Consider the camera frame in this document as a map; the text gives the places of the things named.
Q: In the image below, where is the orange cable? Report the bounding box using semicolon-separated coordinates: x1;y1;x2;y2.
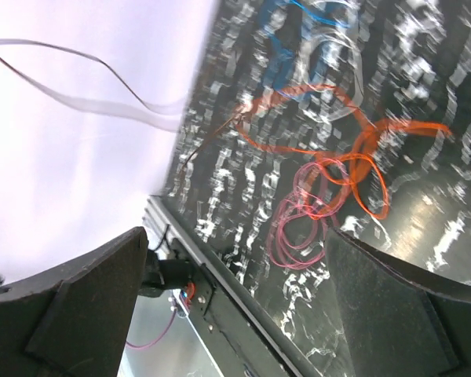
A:
235;83;455;221

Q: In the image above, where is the blue cable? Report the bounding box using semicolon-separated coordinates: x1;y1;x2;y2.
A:
254;0;350;103

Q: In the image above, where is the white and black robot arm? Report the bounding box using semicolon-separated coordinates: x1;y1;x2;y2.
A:
0;227;471;376

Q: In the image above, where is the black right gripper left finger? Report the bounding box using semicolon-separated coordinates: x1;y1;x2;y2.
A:
0;227;148;377

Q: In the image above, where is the brown cable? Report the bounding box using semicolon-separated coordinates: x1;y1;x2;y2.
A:
0;38;252;174

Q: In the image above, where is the white cable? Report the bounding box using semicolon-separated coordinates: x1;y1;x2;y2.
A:
298;0;366;123

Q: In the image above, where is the pink cable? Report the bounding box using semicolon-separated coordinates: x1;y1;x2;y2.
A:
268;155;374;271

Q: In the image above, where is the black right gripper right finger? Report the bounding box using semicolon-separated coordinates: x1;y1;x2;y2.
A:
326;229;471;376

